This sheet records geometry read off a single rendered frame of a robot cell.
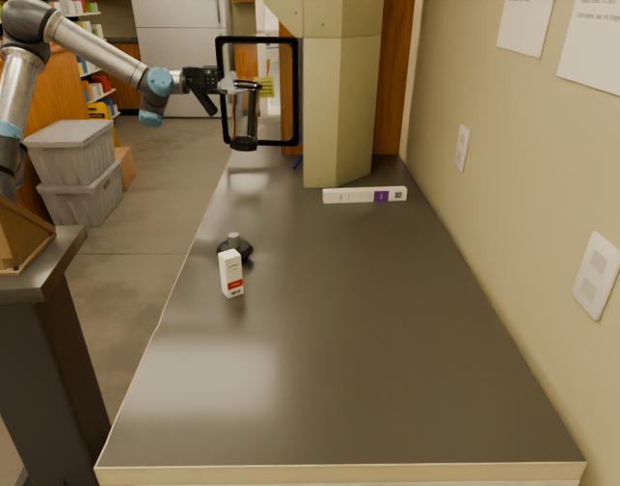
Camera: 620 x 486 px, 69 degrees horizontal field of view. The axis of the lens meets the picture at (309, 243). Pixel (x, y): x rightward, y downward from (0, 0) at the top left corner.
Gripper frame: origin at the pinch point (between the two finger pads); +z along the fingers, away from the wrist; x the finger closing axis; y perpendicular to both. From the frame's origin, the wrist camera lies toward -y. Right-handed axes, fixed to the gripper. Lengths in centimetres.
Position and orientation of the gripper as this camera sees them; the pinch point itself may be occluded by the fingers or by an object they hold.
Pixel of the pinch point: (244, 90)
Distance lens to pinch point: 162.1
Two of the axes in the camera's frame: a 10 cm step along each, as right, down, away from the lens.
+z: 10.0, 0.1, 0.2
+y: 0.2, -8.8, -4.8
